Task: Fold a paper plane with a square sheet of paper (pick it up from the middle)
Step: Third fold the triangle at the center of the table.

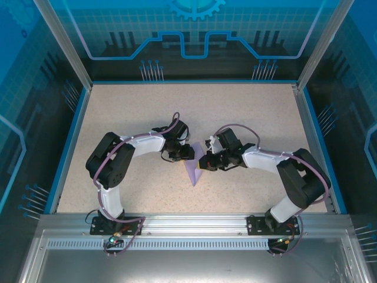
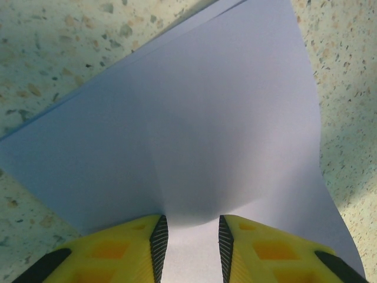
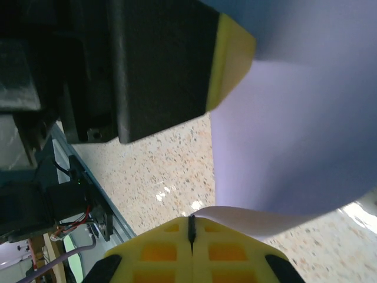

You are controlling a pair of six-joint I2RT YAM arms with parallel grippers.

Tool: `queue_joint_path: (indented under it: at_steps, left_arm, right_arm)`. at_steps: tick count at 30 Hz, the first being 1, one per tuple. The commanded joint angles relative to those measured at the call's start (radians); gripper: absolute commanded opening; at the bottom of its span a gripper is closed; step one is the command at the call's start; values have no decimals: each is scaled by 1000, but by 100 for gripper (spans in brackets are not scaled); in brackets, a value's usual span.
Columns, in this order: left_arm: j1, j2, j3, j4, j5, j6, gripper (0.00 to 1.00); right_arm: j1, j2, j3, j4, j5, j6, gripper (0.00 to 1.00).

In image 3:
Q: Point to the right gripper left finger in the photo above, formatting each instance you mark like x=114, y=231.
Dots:
x=153, y=259

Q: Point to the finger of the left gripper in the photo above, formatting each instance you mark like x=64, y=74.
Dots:
x=168, y=67

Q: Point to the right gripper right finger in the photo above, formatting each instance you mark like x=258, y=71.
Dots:
x=235, y=259

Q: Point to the lilac paper sheet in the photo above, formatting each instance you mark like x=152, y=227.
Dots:
x=294, y=132

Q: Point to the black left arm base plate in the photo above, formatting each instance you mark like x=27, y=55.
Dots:
x=104, y=228

